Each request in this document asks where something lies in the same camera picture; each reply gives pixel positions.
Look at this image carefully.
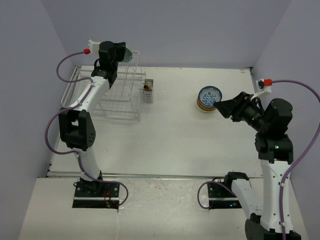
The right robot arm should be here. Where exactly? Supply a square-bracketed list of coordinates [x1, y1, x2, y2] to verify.
[214, 92, 302, 240]

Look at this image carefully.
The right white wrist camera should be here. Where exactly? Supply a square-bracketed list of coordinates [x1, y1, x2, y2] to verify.
[250, 78, 273, 101]

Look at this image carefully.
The grey cutlery holder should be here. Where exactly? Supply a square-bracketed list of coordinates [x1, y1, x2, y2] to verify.
[143, 79, 154, 103]

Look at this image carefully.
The dark teal white bowl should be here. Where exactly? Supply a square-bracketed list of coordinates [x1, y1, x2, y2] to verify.
[196, 99, 215, 109]

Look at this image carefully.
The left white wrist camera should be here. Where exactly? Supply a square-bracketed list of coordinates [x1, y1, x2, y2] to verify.
[87, 38, 101, 56]

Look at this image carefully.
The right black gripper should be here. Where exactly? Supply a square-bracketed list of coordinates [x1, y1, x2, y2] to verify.
[214, 90, 270, 132]

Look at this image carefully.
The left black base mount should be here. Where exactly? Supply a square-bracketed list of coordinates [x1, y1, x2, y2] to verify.
[72, 179, 120, 210]

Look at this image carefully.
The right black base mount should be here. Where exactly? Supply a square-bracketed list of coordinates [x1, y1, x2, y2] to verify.
[207, 183, 242, 210]

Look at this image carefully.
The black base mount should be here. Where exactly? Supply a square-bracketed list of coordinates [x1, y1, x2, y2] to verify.
[72, 179, 120, 210]
[207, 183, 242, 210]

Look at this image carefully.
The white wire dish rack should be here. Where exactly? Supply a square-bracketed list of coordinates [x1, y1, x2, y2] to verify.
[61, 50, 146, 121]

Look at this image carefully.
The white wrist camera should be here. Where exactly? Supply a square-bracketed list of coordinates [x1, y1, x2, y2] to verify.
[250, 78, 273, 101]
[87, 38, 101, 56]

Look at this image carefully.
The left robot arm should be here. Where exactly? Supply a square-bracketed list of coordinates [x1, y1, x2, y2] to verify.
[58, 40, 127, 197]

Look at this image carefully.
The black rimmed bowl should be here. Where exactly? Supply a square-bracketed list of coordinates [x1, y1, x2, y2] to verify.
[197, 85, 223, 107]

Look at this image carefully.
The pale green bowl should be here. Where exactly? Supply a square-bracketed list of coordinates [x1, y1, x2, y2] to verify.
[122, 48, 133, 63]

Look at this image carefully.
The yellow star patterned bowl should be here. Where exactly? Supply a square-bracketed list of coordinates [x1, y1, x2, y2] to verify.
[197, 102, 216, 112]

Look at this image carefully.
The brown cutlery bundle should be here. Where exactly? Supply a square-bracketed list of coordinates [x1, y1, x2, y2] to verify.
[141, 82, 153, 92]

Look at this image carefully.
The salmon pink patterned bowl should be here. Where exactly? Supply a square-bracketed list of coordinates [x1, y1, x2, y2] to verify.
[197, 98, 216, 107]

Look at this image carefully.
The yellow teal patterned bowl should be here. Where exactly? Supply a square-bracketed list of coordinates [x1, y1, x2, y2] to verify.
[199, 108, 216, 113]

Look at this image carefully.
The pink leaf patterned bowl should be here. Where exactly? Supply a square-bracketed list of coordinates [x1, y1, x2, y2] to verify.
[198, 105, 216, 110]

